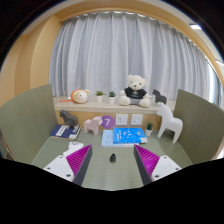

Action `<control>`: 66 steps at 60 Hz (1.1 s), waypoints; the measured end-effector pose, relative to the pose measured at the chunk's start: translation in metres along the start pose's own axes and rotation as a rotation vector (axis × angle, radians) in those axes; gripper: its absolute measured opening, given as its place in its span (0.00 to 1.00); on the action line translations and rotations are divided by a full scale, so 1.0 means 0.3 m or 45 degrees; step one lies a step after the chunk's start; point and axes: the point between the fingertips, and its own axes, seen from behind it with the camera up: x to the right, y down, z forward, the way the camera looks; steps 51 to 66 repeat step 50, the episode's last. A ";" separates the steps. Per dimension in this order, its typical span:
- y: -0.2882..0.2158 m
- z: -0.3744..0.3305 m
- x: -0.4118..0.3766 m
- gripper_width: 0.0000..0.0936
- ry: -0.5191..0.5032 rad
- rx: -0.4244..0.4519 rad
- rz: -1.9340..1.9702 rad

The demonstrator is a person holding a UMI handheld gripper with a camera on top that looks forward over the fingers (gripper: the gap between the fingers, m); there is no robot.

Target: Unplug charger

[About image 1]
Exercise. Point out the dark grey horse figurine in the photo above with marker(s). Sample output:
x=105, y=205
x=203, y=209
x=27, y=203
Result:
x=68, y=118

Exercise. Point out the small black charger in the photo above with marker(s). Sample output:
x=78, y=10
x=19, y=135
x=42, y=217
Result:
x=113, y=158

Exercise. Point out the light blue book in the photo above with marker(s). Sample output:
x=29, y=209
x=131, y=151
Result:
x=106, y=138

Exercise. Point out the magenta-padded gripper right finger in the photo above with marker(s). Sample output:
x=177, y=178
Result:
x=166, y=166

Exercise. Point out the wooden window ledge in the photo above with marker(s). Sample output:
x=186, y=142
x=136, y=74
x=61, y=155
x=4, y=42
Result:
x=100, y=107

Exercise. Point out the cream teddy bear black shirt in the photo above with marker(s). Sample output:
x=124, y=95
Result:
x=135, y=83

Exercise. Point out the navy blue book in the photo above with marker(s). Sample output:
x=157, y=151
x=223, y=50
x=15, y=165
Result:
x=63, y=131

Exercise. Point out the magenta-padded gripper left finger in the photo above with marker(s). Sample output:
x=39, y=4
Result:
x=58, y=166

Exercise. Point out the green desk divider panel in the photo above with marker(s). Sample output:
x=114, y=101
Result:
x=26, y=126
x=200, y=126

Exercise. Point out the round cream and orange plush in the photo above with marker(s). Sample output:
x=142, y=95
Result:
x=80, y=96

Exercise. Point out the white wall socket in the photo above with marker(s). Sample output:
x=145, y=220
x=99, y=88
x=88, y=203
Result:
x=121, y=119
x=136, y=119

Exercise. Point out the large white horse figurine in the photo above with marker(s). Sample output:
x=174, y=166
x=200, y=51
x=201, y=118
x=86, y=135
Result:
x=170, y=123

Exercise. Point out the grey curtain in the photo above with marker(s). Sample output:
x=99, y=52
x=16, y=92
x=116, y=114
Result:
x=116, y=50

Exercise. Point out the small dark horse figurine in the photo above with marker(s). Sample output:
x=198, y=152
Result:
x=159, y=96

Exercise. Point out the small plant in white pot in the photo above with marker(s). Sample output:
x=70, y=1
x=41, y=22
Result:
x=112, y=99
x=148, y=132
x=99, y=98

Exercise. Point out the bright blue book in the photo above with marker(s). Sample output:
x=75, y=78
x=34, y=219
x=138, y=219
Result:
x=130, y=135

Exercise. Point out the round purple number sign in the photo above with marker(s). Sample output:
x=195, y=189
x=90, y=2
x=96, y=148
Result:
x=108, y=122

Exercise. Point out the pink horse figurine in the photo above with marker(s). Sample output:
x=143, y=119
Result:
x=91, y=126

